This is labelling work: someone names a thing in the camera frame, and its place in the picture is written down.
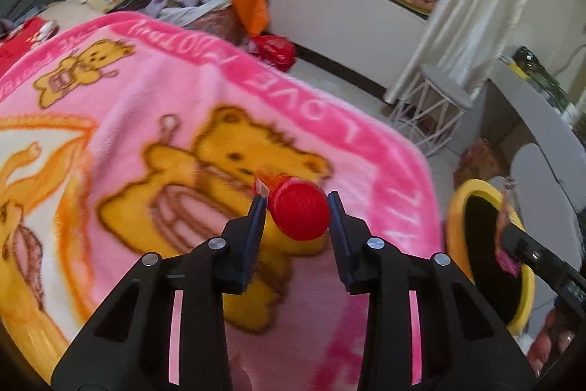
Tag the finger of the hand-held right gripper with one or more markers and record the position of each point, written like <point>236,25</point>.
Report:
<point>540,257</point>

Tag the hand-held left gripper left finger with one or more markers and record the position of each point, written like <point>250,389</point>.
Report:
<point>252,244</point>

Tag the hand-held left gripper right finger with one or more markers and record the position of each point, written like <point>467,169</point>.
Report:
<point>343,244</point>

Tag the red wrapper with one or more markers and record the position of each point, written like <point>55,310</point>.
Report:
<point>300,210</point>

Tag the yellow trash bin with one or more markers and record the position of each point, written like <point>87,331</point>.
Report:
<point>453,226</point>

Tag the person's right hand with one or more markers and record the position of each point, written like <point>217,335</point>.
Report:
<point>551,336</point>

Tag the person's left hand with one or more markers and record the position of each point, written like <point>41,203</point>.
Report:
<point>242,372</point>

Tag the white box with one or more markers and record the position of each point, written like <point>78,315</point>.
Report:
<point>570,111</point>

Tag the white desk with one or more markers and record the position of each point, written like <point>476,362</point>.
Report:
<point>512,98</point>

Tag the pink printed blanket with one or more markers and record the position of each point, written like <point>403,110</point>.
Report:
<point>137,107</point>

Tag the dark glossy package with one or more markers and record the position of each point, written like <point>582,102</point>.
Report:
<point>535,65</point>

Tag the red bag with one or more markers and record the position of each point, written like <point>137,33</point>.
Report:
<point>274,52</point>

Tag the brown patterned bag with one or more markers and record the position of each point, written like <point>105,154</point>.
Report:
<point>215,22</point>

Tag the pale fluffy bed sheet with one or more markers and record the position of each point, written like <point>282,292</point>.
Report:
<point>68,11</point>

